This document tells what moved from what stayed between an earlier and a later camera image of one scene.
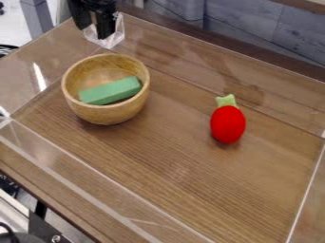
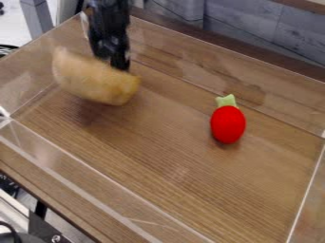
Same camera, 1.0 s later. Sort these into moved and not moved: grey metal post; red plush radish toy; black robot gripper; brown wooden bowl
Moved: brown wooden bowl; black robot gripper
Not moved: grey metal post; red plush radish toy
